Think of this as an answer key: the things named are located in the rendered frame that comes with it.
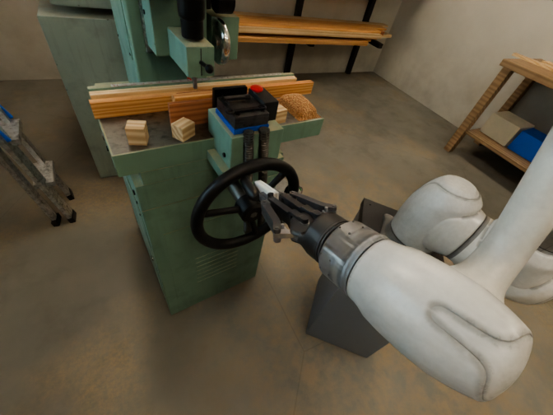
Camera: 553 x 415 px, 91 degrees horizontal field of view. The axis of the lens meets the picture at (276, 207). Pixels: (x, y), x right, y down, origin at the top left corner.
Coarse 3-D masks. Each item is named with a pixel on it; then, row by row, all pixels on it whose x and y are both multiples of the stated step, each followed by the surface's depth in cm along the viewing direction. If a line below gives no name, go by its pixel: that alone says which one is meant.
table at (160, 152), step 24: (120, 120) 66; (144, 120) 68; (168, 120) 70; (288, 120) 80; (312, 120) 83; (120, 144) 60; (168, 144) 63; (192, 144) 66; (120, 168) 60; (144, 168) 63; (216, 168) 67
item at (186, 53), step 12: (168, 36) 69; (180, 36) 65; (180, 48) 64; (192, 48) 62; (204, 48) 63; (180, 60) 66; (192, 60) 64; (204, 60) 65; (192, 72) 66; (204, 72) 67
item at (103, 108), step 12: (264, 84) 85; (276, 84) 87; (288, 84) 88; (300, 84) 91; (312, 84) 93; (132, 96) 67; (144, 96) 68; (156, 96) 69; (168, 96) 70; (276, 96) 89; (96, 108) 63; (108, 108) 65; (120, 108) 66; (132, 108) 68; (144, 108) 69; (156, 108) 71
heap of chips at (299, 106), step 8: (288, 96) 85; (296, 96) 84; (280, 104) 86; (288, 104) 84; (296, 104) 82; (304, 104) 82; (312, 104) 85; (296, 112) 82; (304, 112) 82; (312, 112) 83
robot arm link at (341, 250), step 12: (336, 228) 36; (348, 228) 35; (360, 228) 35; (336, 240) 34; (348, 240) 33; (360, 240) 33; (372, 240) 32; (324, 252) 35; (336, 252) 33; (348, 252) 32; (360, 252) 31; (324, 264) 35; (336, 264) 33; (348, 264) 32; (336, 276) 34; (348, 276) 32
